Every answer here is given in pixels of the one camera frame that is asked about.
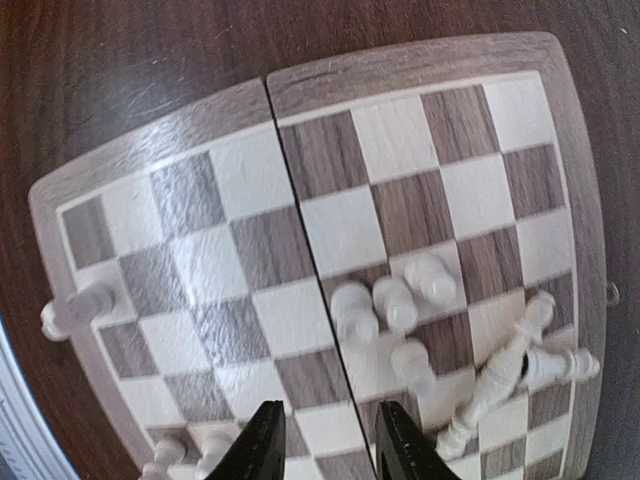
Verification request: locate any white pawn cluster piece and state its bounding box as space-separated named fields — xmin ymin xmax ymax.
xmin=404 ymin=254 xmax=458 ymax=307

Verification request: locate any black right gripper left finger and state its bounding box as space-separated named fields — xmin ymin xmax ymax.
xmin=212 ymin=401 xmax=286 ymax=480

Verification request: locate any wooden chess board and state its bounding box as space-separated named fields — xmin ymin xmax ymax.
xmin=29 ymin=32 xmax=606 ymax=479

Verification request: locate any cluster pawn three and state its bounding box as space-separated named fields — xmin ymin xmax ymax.
xmin=330 ymin=281 xmax=379 ymax=346

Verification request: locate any white rook corner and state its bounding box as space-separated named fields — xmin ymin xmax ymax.
xmin=41 ymin=283 xmax=116 ymax=342

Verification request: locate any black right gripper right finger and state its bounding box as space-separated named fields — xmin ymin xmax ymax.
xmin=375 ymin=401 xmax=459 ymax=480

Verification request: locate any lying white king piece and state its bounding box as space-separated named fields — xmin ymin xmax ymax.
xmin=436 ymin=290 xmax=556 ymax=460

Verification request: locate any cluster pawn four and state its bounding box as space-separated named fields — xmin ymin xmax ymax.
xmin=390 ymin=339 xmax=436 ymax=396

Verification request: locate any lying white queen piece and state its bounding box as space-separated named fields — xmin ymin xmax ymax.
xmin=520 ymin=348 xmax=600 ymax=391

